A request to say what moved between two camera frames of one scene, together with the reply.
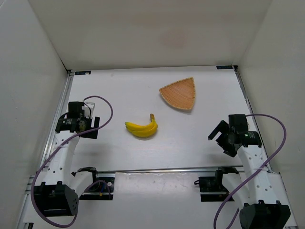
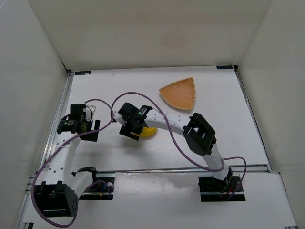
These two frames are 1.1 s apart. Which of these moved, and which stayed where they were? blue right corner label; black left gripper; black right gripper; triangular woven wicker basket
Moved: black right gripper
Stayed: black left gripper; blue right corner label; triangular woven wicker basket
